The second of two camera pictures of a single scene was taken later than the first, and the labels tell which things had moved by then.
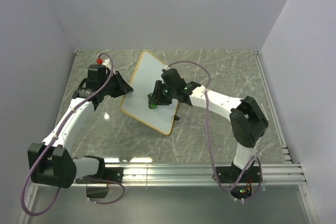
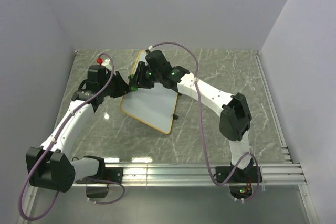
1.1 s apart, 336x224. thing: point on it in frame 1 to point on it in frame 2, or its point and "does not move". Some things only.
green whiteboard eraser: x=151 y=103 to x=133 y=88
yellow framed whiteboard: x=148 y=69 does not move
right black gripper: x=158 y=87 to x=138 y=80
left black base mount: x=111 y=173 does not move
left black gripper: x=123 y=87 does not move
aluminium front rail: x=201 y=174 does not move
